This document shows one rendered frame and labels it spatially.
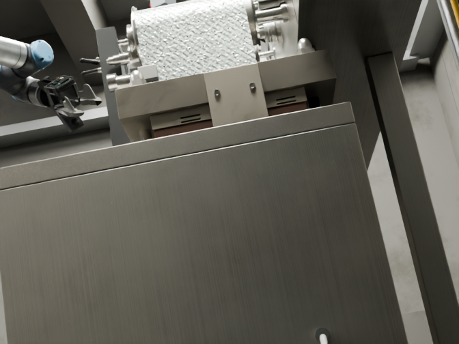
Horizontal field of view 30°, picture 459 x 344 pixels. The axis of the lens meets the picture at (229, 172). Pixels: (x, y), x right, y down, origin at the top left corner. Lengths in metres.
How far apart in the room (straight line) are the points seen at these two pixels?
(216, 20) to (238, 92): 0.34
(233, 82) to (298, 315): 0.44
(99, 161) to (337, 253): 0.43
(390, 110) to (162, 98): 0.57
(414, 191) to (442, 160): 3.47
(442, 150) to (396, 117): 3.45
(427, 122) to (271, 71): 3.86
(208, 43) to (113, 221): 0.53
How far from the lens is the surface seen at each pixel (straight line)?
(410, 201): 1.85
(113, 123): 2.14
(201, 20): 1.84
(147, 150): 1.47
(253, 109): 1.52
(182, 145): 1.46
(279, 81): 1.56
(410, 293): 5.10
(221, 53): 1.80
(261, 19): 1.89
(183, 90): 1.56
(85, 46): 5.03
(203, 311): 1.40
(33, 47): 2.43
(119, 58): 2.17
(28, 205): 1.49
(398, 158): 1.87
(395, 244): 5.15
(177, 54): 1.81
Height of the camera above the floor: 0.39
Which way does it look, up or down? 17 degrees up
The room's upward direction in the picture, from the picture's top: 11 degrees counter-clockwise
